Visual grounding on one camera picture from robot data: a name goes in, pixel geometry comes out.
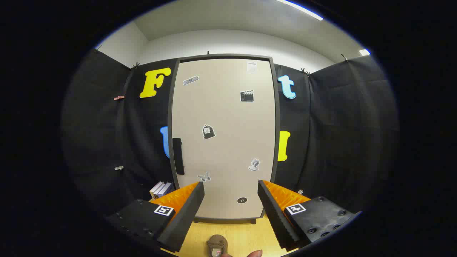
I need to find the grey shoe cabinet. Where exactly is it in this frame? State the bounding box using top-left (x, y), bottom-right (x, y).
top-left (168, 54), bottom-right (281, 225)

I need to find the stack of white-blue boxes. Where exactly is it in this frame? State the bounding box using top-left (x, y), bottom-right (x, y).
top-left (149, 181), bottom-right (174, 200)

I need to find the black door handle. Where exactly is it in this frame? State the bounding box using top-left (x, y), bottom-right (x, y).
top-left (172, 138), bottom-right (185, 175)

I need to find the black backdrop cloth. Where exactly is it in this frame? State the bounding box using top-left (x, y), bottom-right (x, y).
top-left (61, 48), bottom-right (398, 222)

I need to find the long ceiling light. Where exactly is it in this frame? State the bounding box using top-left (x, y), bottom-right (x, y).
top-left (275, 0), bottom-right (323, 21)

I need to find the brown fluffy slipper shoe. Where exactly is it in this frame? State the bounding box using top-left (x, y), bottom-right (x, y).
top-left (206, 235), bottom-right (229, 257)

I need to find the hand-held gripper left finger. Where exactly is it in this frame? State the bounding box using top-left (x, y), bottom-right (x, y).
top-left (106, 181), bottom-right (205, 253)

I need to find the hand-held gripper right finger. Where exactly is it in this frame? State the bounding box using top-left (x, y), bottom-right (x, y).
top-left (257, 180), bottom-right (358, 251)

